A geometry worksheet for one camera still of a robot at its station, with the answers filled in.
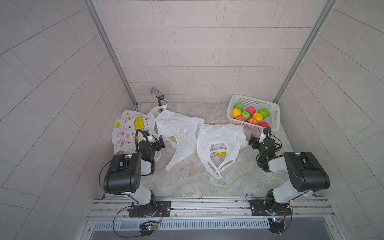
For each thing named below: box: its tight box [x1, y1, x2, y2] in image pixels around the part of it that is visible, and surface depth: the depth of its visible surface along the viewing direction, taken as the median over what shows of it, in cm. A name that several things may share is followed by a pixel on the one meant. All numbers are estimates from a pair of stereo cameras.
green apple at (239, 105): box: [235, 102, 244, 111], surface depth 111 cm
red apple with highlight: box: [247, 117, 258, 125], surface depth 101 cm
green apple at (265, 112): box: [259, 108, 270, 118], surface depth 106 cm
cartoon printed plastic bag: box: [112, 110, 155, 153], surface depth 91 cm
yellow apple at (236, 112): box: [232, 108, 242, 118], surface depth 106 cm
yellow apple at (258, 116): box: [252, 112, 264, 123], surface depth 103 cm
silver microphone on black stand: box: [149, 86, 169, 106], surface depth 88 cm
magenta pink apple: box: [245, 106, 257, 117], surface depth 107 cm
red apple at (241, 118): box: [236, 115, 246, 122], surface depth 104 cm
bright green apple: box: [241, 111, 251, 122], surface depth 104 cm
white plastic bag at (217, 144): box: [196, 123, 249, 180], surface depth 86 cm
